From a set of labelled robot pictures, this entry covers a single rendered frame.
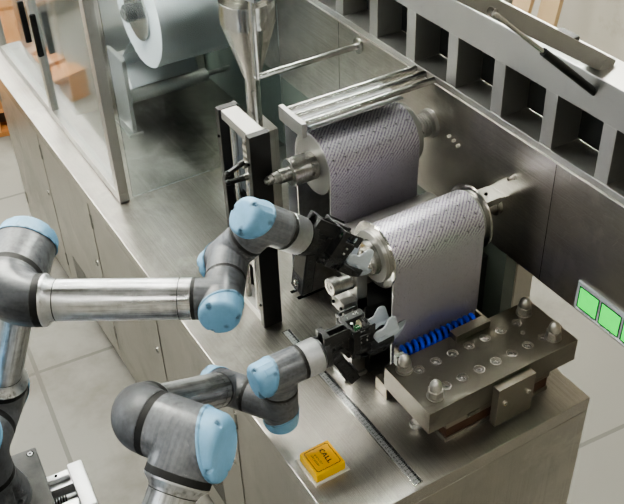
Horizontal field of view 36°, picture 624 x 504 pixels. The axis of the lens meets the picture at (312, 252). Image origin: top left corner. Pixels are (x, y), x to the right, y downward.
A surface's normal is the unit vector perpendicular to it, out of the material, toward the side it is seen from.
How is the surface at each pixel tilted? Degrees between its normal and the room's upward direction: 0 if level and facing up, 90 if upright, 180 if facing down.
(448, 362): 0
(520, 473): 90
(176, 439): 39
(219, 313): 90
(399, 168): 92
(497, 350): 0
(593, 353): 0
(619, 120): 90
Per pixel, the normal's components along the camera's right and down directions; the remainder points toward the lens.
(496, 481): 0.52, 0.51
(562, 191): -0.86, 0.34
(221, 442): 0.94, 0.12
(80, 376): -0.03, -0.79
